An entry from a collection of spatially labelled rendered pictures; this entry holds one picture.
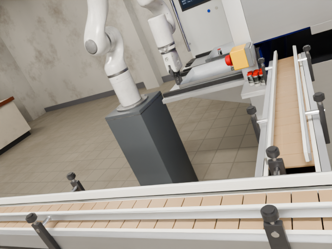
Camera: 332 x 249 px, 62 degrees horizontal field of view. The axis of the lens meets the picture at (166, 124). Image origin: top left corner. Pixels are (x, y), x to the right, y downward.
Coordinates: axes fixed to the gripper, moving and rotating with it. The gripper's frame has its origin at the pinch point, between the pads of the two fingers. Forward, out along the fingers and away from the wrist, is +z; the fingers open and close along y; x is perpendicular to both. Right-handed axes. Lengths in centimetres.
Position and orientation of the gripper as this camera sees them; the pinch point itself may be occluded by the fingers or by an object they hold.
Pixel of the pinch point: (179, 80)
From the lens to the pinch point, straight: 138.3
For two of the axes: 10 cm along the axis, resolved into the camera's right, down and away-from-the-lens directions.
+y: 3.4, -5.0, 8.0
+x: -8.7, 1.5, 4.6
